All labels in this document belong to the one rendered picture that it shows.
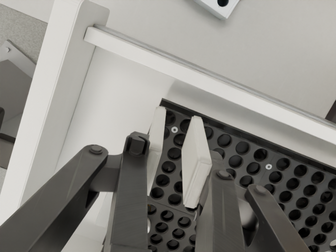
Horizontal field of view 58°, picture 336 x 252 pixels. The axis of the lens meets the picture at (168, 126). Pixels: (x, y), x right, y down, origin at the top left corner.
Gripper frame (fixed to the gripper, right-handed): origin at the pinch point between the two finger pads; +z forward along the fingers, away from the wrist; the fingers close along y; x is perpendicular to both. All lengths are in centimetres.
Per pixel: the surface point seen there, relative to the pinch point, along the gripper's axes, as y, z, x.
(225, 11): 3.2, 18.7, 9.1
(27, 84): -46, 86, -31
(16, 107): -41, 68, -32
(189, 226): 4.5, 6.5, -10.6
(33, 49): -49, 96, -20
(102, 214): -4.3, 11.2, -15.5
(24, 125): -11.1, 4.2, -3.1
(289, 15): 11.4, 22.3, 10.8
